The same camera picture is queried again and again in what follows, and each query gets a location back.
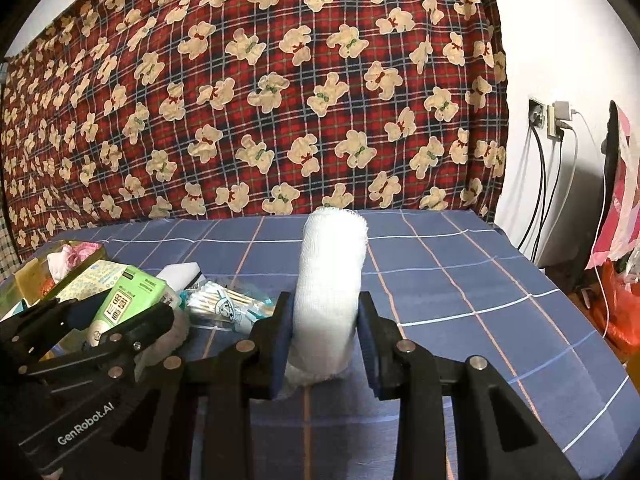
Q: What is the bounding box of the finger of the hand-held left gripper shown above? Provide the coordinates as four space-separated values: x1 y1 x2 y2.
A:
17 302 176 381
0 297 108 358

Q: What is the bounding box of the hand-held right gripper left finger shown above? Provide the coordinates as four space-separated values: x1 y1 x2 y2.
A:
90 291 296 480

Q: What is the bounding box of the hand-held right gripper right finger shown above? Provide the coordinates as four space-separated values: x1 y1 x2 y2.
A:
357 291 583 480

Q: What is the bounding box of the green tissue pack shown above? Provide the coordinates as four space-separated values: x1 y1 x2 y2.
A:
82 266 168 348

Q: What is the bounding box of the gold rectangular tin box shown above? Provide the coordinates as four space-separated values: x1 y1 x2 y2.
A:
0 242 108 321

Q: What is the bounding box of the yellow dotted tissue pack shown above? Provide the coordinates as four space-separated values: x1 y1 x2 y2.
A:
60 259 126 306

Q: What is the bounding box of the pink and white cloth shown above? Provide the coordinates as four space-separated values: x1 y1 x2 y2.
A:
47 242 103 281

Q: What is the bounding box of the cotton swab bag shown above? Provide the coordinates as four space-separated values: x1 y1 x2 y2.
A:
182 280 278 333

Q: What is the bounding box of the white gauze roll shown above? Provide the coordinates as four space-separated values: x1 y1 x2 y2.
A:
285 206 370 388

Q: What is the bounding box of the white sponge block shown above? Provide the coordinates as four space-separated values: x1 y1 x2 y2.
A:
157 262 203 293

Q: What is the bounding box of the white checkered cloth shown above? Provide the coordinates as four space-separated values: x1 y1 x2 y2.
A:
0 200 23 281

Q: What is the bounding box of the blue plaid bed sheet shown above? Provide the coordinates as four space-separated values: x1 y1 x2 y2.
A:
0 208 631 480

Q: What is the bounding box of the red plaid bear-print blanket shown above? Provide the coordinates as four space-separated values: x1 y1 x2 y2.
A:
0 0 508 261

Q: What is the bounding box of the orange plastic bag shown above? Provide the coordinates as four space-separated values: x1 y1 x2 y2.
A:
587 260 640 356

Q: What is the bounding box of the pink plastic bag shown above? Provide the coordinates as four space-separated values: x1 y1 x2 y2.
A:
587 107 640 271

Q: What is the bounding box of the black power cable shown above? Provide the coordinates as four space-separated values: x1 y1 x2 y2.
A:
517 125 563 266

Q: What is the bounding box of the white charging cable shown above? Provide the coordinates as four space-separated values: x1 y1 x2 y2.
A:
570 110 612 336

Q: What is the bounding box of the wall socket with chargers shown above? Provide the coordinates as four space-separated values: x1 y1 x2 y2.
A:
546 101 576 141

